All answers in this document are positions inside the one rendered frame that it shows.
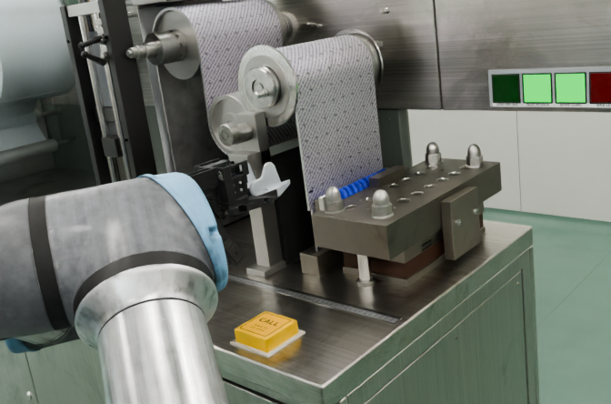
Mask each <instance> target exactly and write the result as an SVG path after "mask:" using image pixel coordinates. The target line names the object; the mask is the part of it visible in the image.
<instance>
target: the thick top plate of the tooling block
mask: <svg viewBox="0 0 611 404"><path fill-rule="evenodd" d="M442 161H443V163H441V164H439V165H426V164H425V161H423V162H421V163H419V164H417V165H415V166H412V167H410V168H408V169H407V170H406V175H404V176H402V177H400V178H398V179H396V180H394V181H392V182H390V183H388V184H386V185H384V186H382V187H368V188H366V189H364V190H362V191H359V192H357V193H355V194H353V195H352V196H350V197H347V198H345V199H343V200H344V208H345V209H346V211H345V212H343V213H340V214H334V215H328V214H326V213H325V211H323V210H319V211H317V212H315V213H314V214H312V215H311V216H312V223H313V230H314V237H315V244H316V247H324V248H329V249H333V250H338V251H343V252H347V253H353V254H357V255H362V256H367V257H371V258H380V259H385V260H391V259H393V258H395V257H396V256H398V255H400V254H401V253H403V252H404V251H406V250H408V249H409V248H411V247H412V246H414V245H415V244H417V243H418V242H420V241H422V240H423V239H425V238H426V237H429V236H430V235H432V234H433V233H435V232H436V231H437V230H439V229H440V228H442V227H443V224H442V212H441V201H442V200H444V199H445V198H447V197H450V196H451V195H453V194H454V193H456V192H457V191H459V190H461V189H463V188H464V187H467V186H473V187H477V193H478V205H479V204H481V203H482V202H484V201H486V200H487V199H489V198H490V197H492V196H493V195H495V194H496V193H498V192H500V191H501V190H502V186H501V169H500V162H493V161H484V164H485V165H484V166H483V167H479V168H468V167H466V160H465V159H452V158H442ZM379 189H383V190H384V191H385V192H386V193H387V194H388V196H389V202H390V203H392V210H393V213H394V215H393V216H392V217H390V218H386V219H375V218H372V214H373V213H372V204H374V203H373V196H374V193H375V192H376V191H377V190H379Z"/></svg>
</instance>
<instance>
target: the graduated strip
mask: <svg viewBox="0 0 611 404"><path fill-rule="evenodd" d="M228 279H230V280H233V281H236V282H240V283H244V284H247V285H250V286H254V287H257V288H263V289H267V290H270V291H274V292H277V293H281V294H284V295H288V296H291V297H294V298H301V299H304V300H307V301H311V302H315V303H318V304H321V305H325V306H329V307H331V308H338V309H342V310H344V311H348V312H352V313H356V314H358V315H362V316H366V317H369V318H375V319H379V320H382V321H385V322H389V323H392V324H395V323H397V322H398V321H399V320H401V319H402V318H400V317H397V316H393V315H389V314H386V313H382V312H378V311H374V310H372V309H368V308H361V307H358V306H354V305H350V304H346V303H344V302H340V301H336V300H332V299H329V298H322V297H319V296H316V295H312V294H308V293H305V292H301V291H297V290H293V289H291V288H284V287H280V286H277V285H273V284H269V283H266V282H263V281H259V280H255V279H251V278H245V277H241V276H238V275H235V274H231V273H228Z"/></svg>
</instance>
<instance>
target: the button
mask: <svg viewBox="0 0 611 404"><path fill-rule="evenodd" d="M297 333H298V326H297V321H296V320H295V319H292V318H287V317H284V316H280V315H277V314H275V313H271V312H268V311H265V312H263V313H261V314H260V315H258V316H256V317H254V318H252V319H250V320H249V321H247V322H246V323H244V324H243V325H241V326H239V327H238V328H236V329H235V339H236V342H238V343H241V344H244V345H247V346H248V347H251V348H256V349H259V350H261V351H264V352H266V353H268V352H270V351H271V350H273V349H274V348H276V347H278V346H279V345H281V344H282V343H284V342H286V341H287V340H289V339H290V338H291V337H293V336H294V335H296V334H297Z"/></svg>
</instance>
